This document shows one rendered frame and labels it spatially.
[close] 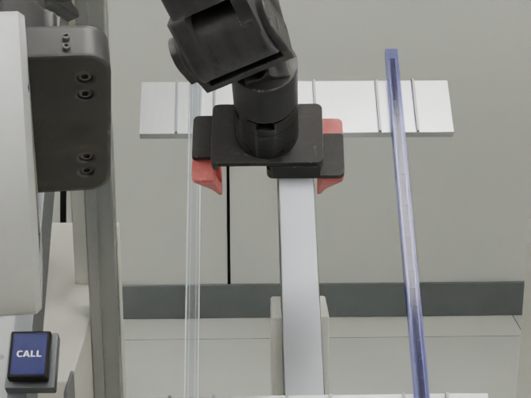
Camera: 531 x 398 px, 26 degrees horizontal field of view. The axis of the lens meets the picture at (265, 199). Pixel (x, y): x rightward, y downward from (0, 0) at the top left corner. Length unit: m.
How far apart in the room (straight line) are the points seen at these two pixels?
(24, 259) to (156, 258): 2.77
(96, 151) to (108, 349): 1.23
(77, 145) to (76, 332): 1.18
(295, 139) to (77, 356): 0.64
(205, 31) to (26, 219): 0.50
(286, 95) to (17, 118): 0.57
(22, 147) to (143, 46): 2.63
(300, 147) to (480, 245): 2.23
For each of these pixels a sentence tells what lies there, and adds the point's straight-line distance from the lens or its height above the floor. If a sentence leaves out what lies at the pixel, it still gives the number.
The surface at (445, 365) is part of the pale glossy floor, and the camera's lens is 3.01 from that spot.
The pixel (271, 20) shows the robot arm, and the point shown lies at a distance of 0.91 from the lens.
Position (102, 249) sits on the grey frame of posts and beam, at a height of 0.73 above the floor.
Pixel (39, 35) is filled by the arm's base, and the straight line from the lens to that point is 0.45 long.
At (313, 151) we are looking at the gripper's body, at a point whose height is 1.02.
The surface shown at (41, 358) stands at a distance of 1.18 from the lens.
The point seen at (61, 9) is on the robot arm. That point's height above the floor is 1.21.
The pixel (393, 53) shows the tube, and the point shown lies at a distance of 1.30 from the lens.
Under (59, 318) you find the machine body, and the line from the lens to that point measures 1.71.
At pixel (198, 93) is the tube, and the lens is 1.26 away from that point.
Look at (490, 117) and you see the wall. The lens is 3.15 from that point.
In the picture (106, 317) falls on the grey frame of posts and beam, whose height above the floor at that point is 0.62.
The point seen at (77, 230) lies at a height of 0.71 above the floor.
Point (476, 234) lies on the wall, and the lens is 3.24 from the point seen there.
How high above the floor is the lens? 1.29
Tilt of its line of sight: 17 degrees down
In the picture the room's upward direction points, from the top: straight up
